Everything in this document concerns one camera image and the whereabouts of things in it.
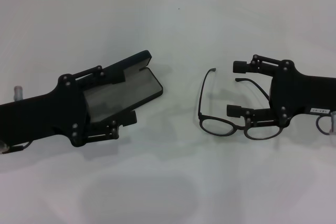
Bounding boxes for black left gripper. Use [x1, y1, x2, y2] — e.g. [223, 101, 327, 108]
[0, 73, 90, 148]

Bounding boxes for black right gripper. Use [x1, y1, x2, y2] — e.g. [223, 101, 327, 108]
[226, 54, 336, 127]

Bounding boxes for black glasses case grey lining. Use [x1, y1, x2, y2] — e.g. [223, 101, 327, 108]
[83, 50, 164, 128]

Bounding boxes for black round glasses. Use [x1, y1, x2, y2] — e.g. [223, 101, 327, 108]
[197, 68, 286, 141]

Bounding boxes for translucent left gripper plug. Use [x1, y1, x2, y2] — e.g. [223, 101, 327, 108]
[13, 85, 24, 101]

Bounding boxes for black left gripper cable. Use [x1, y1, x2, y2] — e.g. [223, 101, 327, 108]
[7, 141, 34, 154]

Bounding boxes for silver right cable connector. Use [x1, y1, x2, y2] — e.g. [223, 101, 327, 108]
[328, 112, 336, 135]

